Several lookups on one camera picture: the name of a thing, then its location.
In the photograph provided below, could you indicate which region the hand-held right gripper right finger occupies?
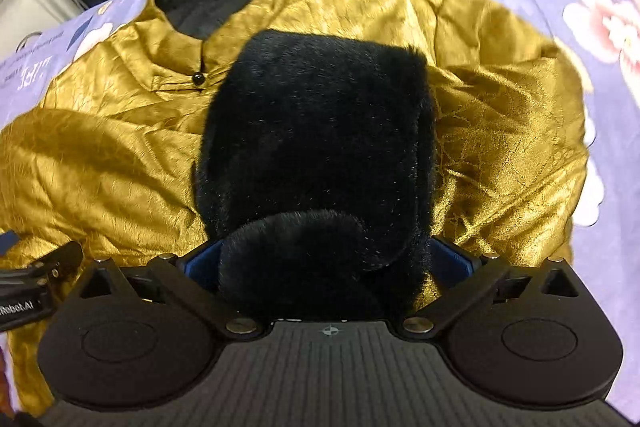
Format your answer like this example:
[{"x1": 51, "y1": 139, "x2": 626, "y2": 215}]
[{"x1": 400, "y1": 234, "x2": 585, "y2": 341}]

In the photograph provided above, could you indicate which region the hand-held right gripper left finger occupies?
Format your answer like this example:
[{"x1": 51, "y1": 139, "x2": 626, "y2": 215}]
[{"x1": 79, "y1": 239, "x2": 264, "y2": 339}]

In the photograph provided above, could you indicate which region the gold jacket with black fur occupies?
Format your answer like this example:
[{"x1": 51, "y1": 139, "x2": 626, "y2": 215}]
[{"x1": 0, "y1": 0, "x2": 592, "y2": 414}]

